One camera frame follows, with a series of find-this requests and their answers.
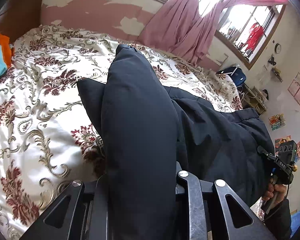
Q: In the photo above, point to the dark navy padded jacket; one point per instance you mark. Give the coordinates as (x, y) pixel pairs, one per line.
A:
(140, 117)

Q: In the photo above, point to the round wall clock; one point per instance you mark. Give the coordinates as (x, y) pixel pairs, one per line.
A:
(278, 48)

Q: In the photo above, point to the brown wooden headboard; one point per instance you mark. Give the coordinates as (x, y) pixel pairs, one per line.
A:
(22, 12)

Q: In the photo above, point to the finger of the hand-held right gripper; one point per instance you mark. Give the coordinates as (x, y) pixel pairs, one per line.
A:
(265, 152)

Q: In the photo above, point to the blue backpack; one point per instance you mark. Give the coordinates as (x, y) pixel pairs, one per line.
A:
(238, 77)

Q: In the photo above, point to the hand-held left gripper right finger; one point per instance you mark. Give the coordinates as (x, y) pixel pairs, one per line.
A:
(193, 200)

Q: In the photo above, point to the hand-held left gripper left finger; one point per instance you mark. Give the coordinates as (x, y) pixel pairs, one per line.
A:
(101, 200)

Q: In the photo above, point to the blue sheet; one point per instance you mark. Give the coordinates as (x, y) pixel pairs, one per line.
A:
(297, 221)

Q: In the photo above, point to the floral bedspread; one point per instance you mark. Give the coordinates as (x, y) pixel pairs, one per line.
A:
(40, 92)

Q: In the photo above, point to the small wall shelf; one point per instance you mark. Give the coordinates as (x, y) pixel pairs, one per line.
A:
(277, 73)

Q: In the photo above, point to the person's right hand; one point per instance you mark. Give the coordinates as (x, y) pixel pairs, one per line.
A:
(281, 192)

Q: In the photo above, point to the pink curtain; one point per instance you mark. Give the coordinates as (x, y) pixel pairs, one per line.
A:
(180, 22)

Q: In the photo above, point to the person's right forearm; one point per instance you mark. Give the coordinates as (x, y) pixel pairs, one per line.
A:
(280, 220)

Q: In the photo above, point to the red hanging garment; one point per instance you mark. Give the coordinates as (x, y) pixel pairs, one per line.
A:
(255, 36)

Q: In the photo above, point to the wooden framed window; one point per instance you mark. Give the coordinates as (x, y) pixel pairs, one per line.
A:
(240, 15)

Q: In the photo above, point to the small wooden desk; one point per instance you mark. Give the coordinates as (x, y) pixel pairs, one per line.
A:
(255, 100)

